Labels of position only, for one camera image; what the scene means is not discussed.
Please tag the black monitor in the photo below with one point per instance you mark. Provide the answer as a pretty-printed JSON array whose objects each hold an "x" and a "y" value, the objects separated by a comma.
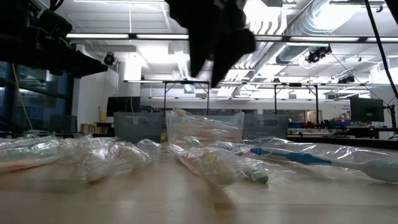
[
  {"x": 122, "y": 106},
  {"x": 367, "y": 109}
]

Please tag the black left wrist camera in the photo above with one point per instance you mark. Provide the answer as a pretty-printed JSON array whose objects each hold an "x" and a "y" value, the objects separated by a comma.
[{"x": 56, "y": 25}]

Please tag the black rig light bar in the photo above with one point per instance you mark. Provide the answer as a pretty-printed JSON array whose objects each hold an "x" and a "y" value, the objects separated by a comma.
[{"x": 124, "y": 36}]

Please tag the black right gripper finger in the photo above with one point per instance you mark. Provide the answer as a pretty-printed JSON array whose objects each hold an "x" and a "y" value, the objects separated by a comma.
[
  {"x": 200, "y": 53},
  {"x": 222, "y": 68}
]

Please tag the silver ventilation duct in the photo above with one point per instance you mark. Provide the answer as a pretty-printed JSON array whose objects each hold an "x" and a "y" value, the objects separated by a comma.
[{"x": 311, "y": 18}]

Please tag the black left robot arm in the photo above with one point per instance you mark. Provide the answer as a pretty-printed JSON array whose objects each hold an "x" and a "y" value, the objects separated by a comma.
[{"x": 15, "y": 46}]

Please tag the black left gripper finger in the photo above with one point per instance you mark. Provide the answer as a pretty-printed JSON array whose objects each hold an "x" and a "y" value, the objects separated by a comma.
[
  {"x": 84, "y": 71},
  {"x": 77, "y": 59}
]

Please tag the green white toothbrush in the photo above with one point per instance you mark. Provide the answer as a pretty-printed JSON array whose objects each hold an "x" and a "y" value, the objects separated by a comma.
[
  {"x": 31, "y": 143},
  {"x": 25, "y": 154},
  {"x": 259, "y": 177}
]

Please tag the wooden shelf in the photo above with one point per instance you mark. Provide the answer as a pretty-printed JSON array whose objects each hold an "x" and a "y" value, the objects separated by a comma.
[{"x": 93, "y": 128}]

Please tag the dark translucent grey bin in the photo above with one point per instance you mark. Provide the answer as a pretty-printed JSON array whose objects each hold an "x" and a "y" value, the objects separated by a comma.
[
  {"x": 133, "y": 127},
  {"x": 267, "y": 127}
]

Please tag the black metal frame stand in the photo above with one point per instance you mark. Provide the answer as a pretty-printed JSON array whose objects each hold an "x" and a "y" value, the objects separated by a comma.
[
  {"x": 186, "y": 82},
  {"x": 295, "y": 84}
]

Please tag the black hanging camera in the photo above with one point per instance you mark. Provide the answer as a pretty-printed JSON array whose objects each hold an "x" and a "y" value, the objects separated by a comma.
[
  {"x": 109, "y": 59},
  {"x": 317, "y": 55}
]

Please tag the dark glass window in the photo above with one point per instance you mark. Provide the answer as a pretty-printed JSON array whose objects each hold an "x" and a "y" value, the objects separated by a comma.
[{"x": 40, "y": 105}]

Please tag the cluttered background workbench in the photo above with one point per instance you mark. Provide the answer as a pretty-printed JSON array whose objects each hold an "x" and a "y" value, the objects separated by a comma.
[{"x": 311, "y": 130}]

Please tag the yellow bottle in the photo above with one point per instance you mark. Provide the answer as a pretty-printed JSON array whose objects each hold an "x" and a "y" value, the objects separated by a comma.
[{"x": 103, "y": 116}]

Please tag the black aluminium table frame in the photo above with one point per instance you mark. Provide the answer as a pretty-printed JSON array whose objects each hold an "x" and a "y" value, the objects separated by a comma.
[{"x": 342, "y": 141}]

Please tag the clear plastic bin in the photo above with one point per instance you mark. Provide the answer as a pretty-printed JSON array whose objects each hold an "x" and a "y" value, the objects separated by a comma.
[{"x": 236, "y": 119}]

